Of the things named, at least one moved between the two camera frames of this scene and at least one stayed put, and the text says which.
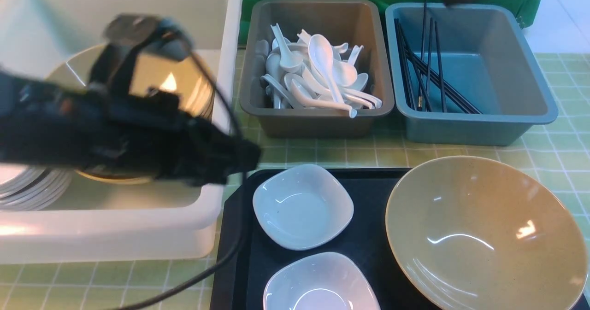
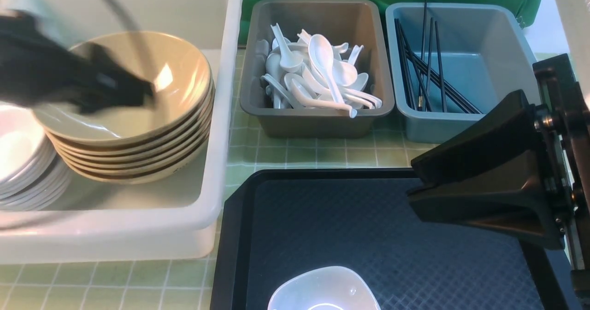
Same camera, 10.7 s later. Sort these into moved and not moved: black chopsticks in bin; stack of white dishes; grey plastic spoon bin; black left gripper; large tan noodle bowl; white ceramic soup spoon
Moved: large tan noodle bowl; black left gripper
Not moved: black chopsticks in bin; white ceramic soup spoon; grey plastic spoon bin; stack of white dishes
